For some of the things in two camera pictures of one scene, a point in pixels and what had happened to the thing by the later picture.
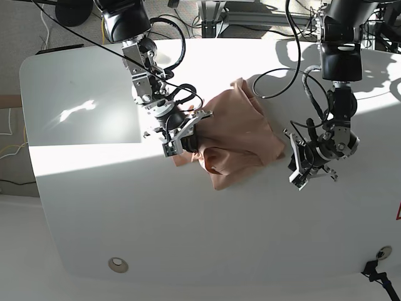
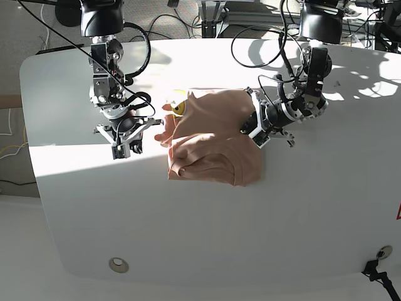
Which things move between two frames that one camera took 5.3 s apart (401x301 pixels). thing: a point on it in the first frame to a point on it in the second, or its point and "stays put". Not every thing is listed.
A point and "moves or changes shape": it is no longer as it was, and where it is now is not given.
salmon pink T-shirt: [238, 141] moves or changes shape
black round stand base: [73, 13] stays put
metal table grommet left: [118, 264] stays put
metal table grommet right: [384, 252] stays put
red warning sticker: [398, 214] stays put
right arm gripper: [311, 159] to [274, 115]
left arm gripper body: [171, 138] to [121, 130]
